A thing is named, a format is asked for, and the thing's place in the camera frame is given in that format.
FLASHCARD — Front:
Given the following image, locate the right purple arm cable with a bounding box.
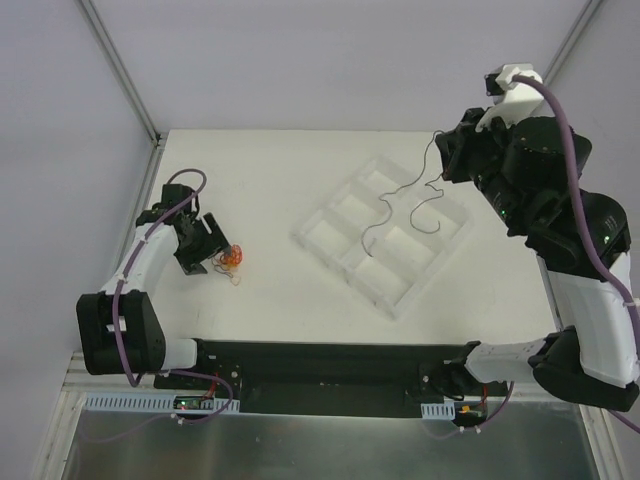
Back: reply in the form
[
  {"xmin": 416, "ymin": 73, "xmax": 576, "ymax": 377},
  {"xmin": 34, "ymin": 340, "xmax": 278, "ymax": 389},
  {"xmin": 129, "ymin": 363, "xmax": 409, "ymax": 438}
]
[{"xmin": 422, "ymin": 74, "xmax": 640, "ymax": 440}]

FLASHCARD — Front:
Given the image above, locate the left aluminium frame post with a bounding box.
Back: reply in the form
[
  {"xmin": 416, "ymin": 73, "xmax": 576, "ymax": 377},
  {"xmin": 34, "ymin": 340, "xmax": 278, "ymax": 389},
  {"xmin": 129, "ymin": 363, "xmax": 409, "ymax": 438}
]
[{"xmin": 74, "ymin": 0, "xmax": 162, "ymax": 147}]

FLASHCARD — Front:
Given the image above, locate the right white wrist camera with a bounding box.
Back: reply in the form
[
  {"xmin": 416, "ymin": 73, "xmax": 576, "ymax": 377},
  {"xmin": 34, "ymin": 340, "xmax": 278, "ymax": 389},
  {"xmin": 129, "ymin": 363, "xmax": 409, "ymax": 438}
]
[{"xmin": 476, "ymin": 63, "xmax": 543, "ymax": 132}]

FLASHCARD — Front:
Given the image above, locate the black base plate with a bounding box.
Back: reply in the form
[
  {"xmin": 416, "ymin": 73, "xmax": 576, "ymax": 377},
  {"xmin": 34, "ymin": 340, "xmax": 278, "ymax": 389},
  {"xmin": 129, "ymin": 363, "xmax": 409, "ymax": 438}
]
[{"xmin": 153, "ymin": 340, "xmax": 463, "ymax": 418}]

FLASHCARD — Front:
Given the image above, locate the white cable duct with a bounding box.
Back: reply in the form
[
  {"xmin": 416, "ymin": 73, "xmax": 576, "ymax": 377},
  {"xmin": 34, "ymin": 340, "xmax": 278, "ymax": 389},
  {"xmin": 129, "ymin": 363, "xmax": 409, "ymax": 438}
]
[
  {"xmin": 420, "ymin": 400, "xmax": 456, "ymax": 421},
  {"xmin": 84, "ymin": 393, "xmax": 240, "ymax": 415}
]

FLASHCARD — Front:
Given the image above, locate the yellow wire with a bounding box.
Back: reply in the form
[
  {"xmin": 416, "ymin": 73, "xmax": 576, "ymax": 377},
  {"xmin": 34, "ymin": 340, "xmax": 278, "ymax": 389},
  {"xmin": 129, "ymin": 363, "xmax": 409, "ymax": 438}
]
[{"xmin": 212, "ymin": 252, "xmax": 244, "ymax": 287}]

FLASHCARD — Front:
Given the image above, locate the right aluminium frame post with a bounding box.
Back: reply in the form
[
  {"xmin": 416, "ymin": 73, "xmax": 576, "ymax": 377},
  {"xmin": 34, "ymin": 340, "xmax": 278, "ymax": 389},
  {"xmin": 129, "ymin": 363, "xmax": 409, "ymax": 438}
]
[{"xmin": 503, "ymin": 0, "xmax": 607, "ymax": 149}]

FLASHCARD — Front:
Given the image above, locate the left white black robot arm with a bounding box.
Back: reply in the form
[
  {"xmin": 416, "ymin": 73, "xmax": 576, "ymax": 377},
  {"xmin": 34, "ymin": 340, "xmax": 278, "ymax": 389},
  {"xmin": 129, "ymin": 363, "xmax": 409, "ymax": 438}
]
[{"xmin": 76, "ymin": 183, "xmax": 231, "ymax": 389}]

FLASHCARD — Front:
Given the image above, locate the left white cable duct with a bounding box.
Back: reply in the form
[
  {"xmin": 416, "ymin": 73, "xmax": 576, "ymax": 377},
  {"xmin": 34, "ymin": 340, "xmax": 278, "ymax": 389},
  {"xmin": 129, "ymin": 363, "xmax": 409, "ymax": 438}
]
[{"xmin": 84, "ymin": 393, "xmax": 240, "ymax": 415}]

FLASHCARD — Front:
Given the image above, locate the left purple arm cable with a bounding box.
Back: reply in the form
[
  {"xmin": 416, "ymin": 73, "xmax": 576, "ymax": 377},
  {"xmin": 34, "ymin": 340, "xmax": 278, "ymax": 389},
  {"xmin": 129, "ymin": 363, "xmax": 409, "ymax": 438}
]
[{"xmin": 79, "ymin": 169, "xmax": 236, "ymax": 444}]

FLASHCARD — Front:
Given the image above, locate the clear plastic compartment tray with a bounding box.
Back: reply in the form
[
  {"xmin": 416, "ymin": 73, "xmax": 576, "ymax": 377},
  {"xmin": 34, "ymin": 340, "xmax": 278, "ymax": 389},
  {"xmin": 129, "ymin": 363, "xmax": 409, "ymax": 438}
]
[{"xmin": 291, "ymin": 156, "xmax": 473, "ymax": 320}]

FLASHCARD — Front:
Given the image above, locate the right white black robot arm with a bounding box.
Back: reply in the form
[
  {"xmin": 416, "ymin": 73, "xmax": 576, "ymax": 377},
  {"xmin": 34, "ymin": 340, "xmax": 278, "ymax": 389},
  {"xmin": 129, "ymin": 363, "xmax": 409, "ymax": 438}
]
[{"xmin": 432, "ymin": 108, "xmax": 639, "ymax": 412}]

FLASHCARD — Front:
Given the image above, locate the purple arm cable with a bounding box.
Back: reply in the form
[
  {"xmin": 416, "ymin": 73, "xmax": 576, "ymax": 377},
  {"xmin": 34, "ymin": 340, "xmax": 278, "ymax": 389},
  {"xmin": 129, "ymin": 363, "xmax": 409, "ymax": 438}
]
[
  {"xmin": 422, "ymin": 74, "xmax": 640, "ymax": 440},
  {"xmin": 79, "ymin": 169, "xmax": 236, "ymax": 444}
]

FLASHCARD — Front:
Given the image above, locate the thin black wire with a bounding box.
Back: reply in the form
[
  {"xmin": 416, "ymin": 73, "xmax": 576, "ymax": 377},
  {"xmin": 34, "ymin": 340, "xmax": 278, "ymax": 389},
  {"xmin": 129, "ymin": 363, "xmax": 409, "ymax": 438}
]
[{"xmin": 360, "ymin": 128, "xmax": 449, "ymax": 259}]

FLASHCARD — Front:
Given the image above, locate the right white cable duct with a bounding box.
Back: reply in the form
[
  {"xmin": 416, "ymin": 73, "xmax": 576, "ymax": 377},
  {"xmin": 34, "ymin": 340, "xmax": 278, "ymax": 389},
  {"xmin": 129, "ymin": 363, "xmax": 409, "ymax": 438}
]
[{"xmin": 420, "ymin": 400, "xmax": 456, "ymax": 421}]

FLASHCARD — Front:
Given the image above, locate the aluminium frame post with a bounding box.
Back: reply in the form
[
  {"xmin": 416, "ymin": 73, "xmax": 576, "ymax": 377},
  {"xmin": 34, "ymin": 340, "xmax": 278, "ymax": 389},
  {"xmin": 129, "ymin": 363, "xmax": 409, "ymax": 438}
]
[
  {"xmin": 74, "ymin": 0, "xmax": 162, "ymax": 147},
  {"xmin": 503, "ymin": 0, "xmax": 607, "ymax": 149}
]

